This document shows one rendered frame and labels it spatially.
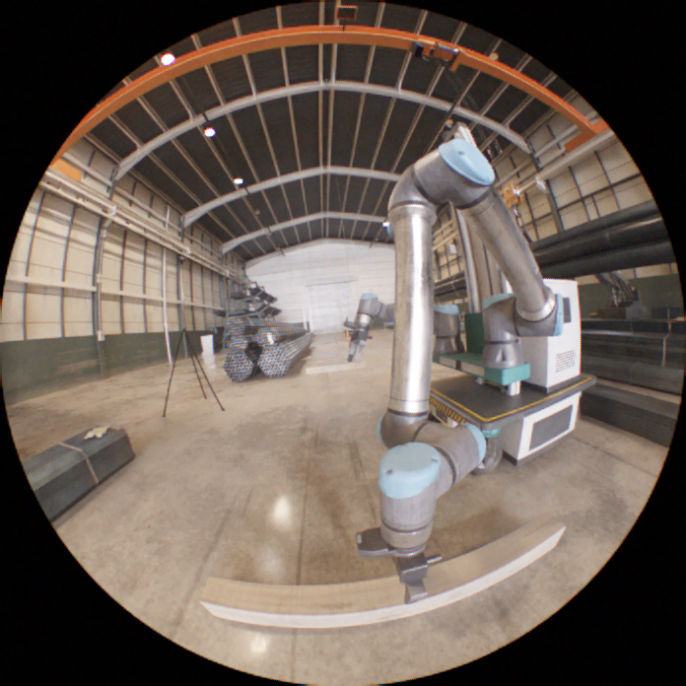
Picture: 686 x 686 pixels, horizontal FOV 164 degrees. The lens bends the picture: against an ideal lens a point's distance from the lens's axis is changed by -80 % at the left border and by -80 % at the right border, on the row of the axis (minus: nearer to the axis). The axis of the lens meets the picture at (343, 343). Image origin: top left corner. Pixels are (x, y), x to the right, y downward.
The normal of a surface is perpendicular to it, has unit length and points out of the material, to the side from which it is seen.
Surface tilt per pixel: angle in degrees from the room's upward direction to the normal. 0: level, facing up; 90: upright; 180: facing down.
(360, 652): 0
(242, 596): 0
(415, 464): 5
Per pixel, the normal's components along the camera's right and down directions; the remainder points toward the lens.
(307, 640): -0.11, -0.99
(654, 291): -0.99, 0.11
